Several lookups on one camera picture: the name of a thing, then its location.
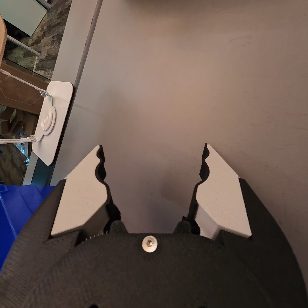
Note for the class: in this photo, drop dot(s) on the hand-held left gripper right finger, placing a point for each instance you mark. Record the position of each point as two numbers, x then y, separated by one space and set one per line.
221 199

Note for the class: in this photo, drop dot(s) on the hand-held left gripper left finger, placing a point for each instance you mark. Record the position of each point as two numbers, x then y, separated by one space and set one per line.
81 202

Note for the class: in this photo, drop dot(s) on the blue plastic bin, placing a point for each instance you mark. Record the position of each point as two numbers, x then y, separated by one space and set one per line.
16 209

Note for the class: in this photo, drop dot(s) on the white document stand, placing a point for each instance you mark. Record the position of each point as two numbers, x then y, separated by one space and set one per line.
57 115

